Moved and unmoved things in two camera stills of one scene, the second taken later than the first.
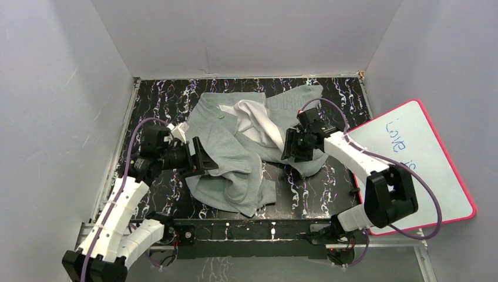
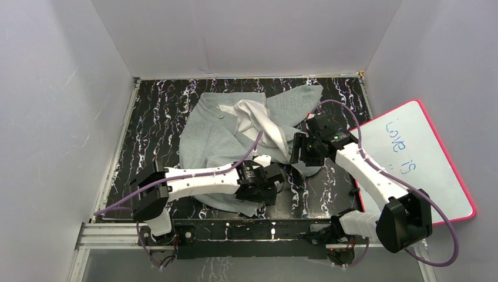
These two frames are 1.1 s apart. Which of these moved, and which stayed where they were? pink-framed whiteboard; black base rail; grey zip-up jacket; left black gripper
Moved: left black gripper
Stayed: black base rail; pink-framed whiteboard; grey zip-up jacket
